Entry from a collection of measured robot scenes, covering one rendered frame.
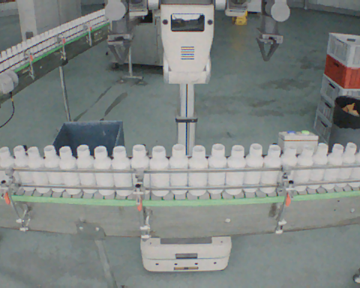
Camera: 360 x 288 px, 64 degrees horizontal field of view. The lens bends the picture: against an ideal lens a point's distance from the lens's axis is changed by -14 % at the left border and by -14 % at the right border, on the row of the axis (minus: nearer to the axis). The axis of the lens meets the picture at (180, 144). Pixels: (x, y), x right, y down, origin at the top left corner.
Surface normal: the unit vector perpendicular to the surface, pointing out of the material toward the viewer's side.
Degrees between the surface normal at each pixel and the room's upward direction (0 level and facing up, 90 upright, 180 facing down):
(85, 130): 90
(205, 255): 90
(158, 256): 90
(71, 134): 90
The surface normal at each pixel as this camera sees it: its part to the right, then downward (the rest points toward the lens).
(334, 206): 0.02, 0.55
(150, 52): -0.29, 0.53
